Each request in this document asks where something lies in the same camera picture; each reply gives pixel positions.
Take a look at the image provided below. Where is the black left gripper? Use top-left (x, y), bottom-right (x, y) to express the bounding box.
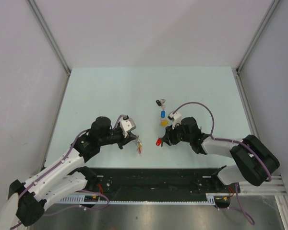
top-left (98, 126), bottom-right (136, 149)

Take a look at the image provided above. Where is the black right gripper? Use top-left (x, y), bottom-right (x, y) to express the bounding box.
top-left (161, 120), bottom-right (192, 146)

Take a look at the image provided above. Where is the red key tag with key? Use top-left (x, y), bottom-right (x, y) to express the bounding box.
top-left (156, 138), bottom-right (163, 147)

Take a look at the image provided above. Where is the red handled metal keyring holder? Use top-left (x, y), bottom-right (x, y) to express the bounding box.
top-left (134, 135), bottom-right (142, 155)

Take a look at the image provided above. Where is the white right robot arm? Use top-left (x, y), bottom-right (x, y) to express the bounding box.
top-left (161, 117), bottom-right (280, 192)

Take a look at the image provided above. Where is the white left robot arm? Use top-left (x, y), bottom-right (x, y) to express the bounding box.
top-left (9, 115), bottom-right (138, 227)

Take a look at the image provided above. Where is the yellow key tag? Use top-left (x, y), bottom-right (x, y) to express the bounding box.
top-left (160, 120), bottom-right (168, 127)

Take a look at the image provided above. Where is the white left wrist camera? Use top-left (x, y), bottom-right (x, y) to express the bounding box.
top-left (119, 115), bottom-right (136, 138)

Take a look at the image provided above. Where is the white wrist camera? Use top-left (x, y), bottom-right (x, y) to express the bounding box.
top-left (119, 115), bottom-right (136, 138)
top-left (168, 111), bottom-right (182, 129)

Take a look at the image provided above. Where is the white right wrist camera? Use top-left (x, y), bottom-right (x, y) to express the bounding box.
top-left (168, 111), bottom-right (182, 129)

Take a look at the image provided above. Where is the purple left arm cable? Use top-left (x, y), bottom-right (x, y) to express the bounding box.
top-left (9, 114), bottom-right (125, 230)

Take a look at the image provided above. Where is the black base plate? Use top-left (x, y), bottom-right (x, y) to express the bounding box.
top-left (85, 168), bottom-right (235, 201)

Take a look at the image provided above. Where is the white slotted cable duct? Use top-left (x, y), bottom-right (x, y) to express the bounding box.
top-left (57, 194), bottom-right (231, 206)

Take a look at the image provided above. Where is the aluminium frame post left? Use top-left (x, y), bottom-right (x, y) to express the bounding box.
top-left (25, 0), bottom-right (71, 76)

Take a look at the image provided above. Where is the aluminium frame post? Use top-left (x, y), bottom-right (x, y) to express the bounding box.
top-left (25, 0), bottom-right (71, 76)
top-left (236, 0), bottom-right (282, 74)

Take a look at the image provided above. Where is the aluminium frame post right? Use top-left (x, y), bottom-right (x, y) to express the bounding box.
top-left (236, 0), bottom-right (282, 74)

